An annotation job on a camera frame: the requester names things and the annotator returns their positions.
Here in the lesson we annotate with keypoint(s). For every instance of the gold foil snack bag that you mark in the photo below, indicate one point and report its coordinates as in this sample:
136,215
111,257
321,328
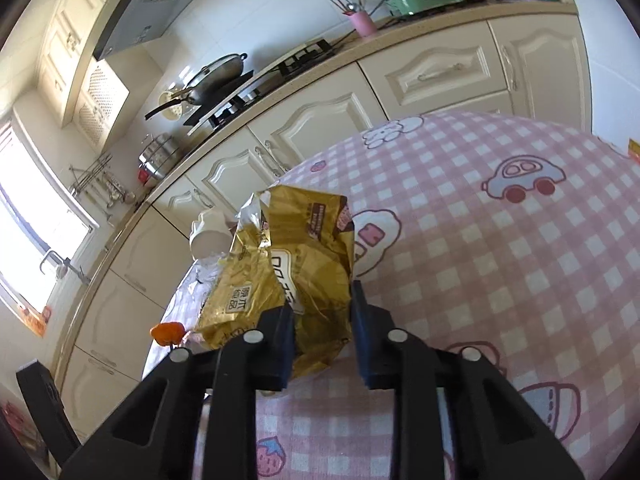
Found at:
300,240

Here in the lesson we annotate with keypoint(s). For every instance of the bundle of chopsticks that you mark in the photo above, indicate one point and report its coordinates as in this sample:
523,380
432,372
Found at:
352,2

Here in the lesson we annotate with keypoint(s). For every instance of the cream upper wall cabinets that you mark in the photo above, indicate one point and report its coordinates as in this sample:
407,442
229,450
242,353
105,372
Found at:
70,25

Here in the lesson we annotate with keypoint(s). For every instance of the cream lattice door cabinet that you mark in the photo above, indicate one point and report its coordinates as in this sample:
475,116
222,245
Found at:
97,105

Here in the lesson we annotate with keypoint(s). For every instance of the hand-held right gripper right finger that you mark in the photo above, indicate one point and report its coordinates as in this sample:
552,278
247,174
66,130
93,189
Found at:
361,332

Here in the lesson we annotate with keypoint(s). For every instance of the kitchen window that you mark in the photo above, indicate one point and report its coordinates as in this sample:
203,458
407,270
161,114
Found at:
30,210

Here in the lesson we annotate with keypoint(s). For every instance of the pink utensil cup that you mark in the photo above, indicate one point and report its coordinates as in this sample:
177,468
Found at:
363,24

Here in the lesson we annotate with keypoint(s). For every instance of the grey range hood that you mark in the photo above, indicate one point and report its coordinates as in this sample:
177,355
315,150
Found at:
160,5

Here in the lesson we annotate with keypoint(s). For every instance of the pink checked tablecloth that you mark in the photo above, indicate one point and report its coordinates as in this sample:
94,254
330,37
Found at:
475,260

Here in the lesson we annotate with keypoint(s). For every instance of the cream lower kitchen cabinets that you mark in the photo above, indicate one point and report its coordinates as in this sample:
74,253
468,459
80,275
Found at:
310,125

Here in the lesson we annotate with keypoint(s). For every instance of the white paper cup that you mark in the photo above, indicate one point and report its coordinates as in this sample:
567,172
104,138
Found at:
210,232

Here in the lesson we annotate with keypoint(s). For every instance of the black gas stove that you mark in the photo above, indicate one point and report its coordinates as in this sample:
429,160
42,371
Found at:
280,77

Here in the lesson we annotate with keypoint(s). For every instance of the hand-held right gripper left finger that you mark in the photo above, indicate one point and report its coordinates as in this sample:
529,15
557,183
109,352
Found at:
287,345

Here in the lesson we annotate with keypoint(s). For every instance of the orange bottle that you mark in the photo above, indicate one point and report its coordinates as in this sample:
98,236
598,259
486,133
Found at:
37,321

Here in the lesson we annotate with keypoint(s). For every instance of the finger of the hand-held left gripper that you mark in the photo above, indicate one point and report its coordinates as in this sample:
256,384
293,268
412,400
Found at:
42,405

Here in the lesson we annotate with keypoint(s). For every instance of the red container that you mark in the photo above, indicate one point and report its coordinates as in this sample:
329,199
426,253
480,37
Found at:
143,176

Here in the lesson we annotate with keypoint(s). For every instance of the cream cabinet drawer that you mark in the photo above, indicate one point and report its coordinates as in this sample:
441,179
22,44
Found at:
435,72

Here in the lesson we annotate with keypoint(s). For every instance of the cream round steamer tray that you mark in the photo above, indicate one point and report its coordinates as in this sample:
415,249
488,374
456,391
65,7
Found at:
172,107

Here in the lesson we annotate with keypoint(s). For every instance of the stainless steel steamer pot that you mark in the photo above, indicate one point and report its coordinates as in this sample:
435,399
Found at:
159,157

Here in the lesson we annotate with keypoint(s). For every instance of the hanging metal ladle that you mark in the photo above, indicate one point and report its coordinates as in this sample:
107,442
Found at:
120,192

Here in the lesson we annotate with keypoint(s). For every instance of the orange peel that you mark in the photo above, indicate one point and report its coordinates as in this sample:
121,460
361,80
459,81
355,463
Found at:
167,332

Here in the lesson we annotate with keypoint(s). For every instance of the metal wall utensil rack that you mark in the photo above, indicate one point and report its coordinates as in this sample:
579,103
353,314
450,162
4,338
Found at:
90,172

